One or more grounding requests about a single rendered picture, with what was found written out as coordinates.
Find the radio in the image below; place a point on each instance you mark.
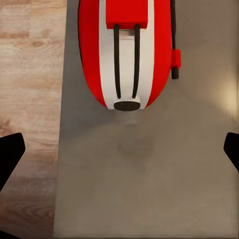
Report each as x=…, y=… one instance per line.
x=127, y=50

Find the coffee table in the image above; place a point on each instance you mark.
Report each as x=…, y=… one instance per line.
x=159, y=172

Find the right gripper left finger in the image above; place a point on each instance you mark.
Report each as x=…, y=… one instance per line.
x=12, y=148

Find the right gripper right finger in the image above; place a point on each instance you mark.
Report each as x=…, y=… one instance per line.
x=231, y=148

